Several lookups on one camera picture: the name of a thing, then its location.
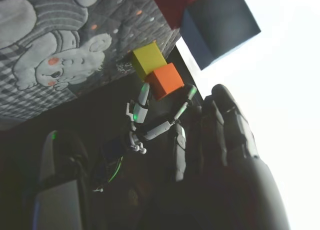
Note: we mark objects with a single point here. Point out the orange foam cube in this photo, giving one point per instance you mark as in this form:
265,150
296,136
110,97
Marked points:
166,81

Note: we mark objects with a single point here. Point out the blue cube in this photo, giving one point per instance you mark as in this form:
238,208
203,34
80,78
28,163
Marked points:
220,27

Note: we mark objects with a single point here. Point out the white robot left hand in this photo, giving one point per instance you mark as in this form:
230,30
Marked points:
225,165

